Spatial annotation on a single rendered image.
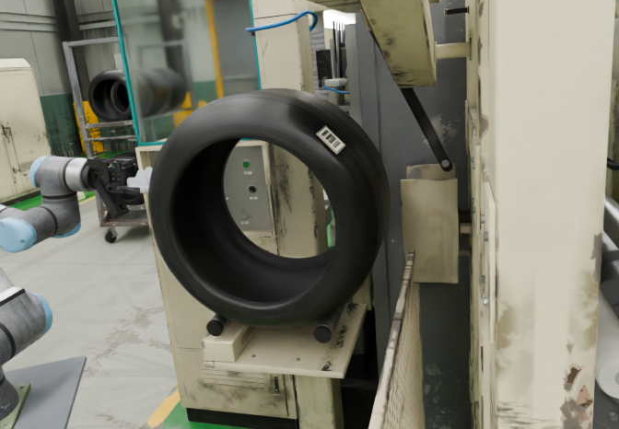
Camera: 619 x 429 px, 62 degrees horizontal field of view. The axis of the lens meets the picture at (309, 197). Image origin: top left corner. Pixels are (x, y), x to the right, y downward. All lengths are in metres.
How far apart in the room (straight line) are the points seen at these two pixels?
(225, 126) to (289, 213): 0.50
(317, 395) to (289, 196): 0.69
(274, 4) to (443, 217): 0.74
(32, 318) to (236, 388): 0.92
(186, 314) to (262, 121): 1.32
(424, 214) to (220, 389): 1.34
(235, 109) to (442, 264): 0.70
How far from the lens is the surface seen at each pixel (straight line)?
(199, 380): 2.41
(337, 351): 1.37
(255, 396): 2.34
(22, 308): 1.85
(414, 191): 1.39
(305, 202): 1.53
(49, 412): 1.80
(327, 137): 1.07
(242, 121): 1.11
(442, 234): 1.42
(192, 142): 1.17
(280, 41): 1.48
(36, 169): 1.55
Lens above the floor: 1.52
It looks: 14 degrees down
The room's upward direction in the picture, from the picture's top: 5 degrees counter-clockwise
